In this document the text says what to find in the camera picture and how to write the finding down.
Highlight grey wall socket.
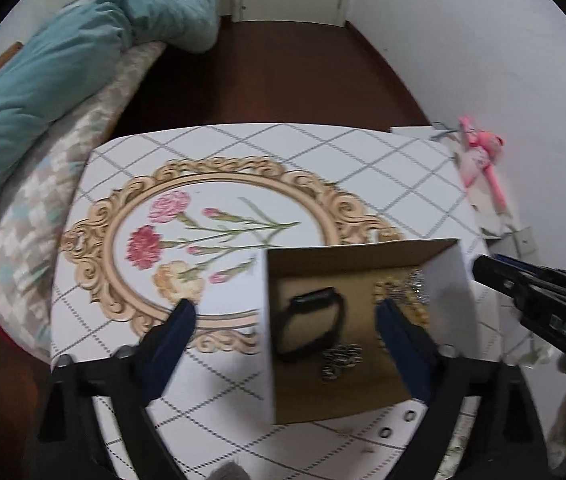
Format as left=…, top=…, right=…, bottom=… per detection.
left=512, top=227, right=537, bottom=260

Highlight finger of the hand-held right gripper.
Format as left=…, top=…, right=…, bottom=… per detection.
left=493, top=253, right=566, bottom=297
left=472, top=256, right=566, bottom=313

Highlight black wristband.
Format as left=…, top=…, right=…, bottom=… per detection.
left=274, top=287, right=347, bottom=364

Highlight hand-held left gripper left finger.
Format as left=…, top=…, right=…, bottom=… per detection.
left=28, top=299, right=198, bottom=480

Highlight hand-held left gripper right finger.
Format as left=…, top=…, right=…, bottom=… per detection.
left=375, top=298, right=550, bottom=480

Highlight silver chain necklace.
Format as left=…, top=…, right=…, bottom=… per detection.
left=319, top=343, right=364, bottom=384

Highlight white cardboard box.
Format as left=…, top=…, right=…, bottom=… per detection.
left=258, top=238, right=485, bottom=426

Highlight gold chain necklace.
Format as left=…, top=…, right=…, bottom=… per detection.
left=372, top=278, right=431, bottom=331

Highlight wooden headboard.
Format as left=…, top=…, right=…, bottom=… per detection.
left=0, top=41, right=24, bottom=81

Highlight teal quilted duvet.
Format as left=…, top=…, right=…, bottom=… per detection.
left=0, top=0, right=222, bottom=271

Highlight pink plush toy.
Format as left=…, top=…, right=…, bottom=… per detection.
left=457, top=116, right=510, bottom=213

